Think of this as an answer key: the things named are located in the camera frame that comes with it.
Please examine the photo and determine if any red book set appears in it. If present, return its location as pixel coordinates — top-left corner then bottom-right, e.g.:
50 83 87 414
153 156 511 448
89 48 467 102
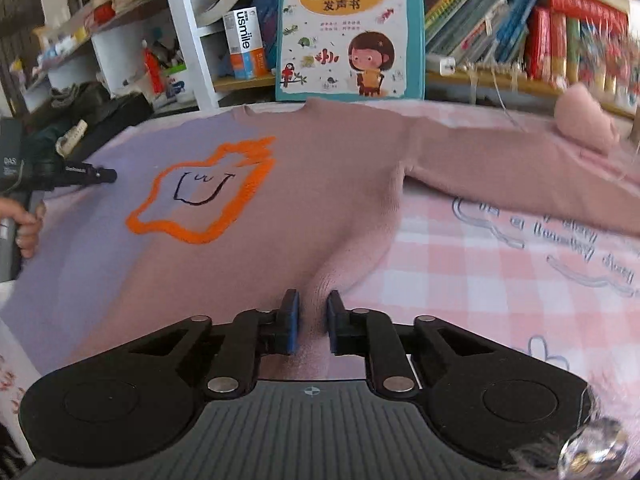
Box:
524 0 639 110

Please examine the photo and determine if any pink and purple sweater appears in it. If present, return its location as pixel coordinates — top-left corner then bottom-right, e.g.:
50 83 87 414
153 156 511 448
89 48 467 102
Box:
0 81 640 380

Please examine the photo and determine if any children's sound book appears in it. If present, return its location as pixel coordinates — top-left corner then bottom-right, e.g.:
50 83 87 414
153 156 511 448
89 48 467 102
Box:
276 0 426 102

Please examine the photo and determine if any pink checked table cloth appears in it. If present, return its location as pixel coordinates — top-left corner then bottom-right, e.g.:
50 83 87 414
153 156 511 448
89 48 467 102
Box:
0 98 640 461

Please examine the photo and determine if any row of colourful books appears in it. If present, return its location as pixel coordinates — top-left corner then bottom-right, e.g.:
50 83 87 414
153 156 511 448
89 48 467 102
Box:
424 0 538 67

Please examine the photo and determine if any red tassel ornament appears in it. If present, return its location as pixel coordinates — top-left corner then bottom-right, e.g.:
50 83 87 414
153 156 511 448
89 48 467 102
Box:
142 40 164 94

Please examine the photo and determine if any white charger plug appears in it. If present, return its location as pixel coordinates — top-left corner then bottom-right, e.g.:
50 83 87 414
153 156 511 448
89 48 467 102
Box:
425 53 457 76

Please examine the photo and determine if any white wooden shelf unit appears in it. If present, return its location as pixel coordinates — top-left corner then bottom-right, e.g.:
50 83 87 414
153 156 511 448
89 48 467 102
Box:
1 0 274 116

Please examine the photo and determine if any person's left hand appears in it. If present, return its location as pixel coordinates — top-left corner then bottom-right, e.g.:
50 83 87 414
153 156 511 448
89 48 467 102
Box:
0 197 47 259

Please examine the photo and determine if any pink plush toy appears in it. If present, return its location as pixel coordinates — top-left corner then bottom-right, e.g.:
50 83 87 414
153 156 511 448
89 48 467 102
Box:
554 82 620 155

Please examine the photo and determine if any usmile white orange box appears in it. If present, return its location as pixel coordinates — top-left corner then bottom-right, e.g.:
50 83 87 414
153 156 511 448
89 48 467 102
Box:
224 6 270 79

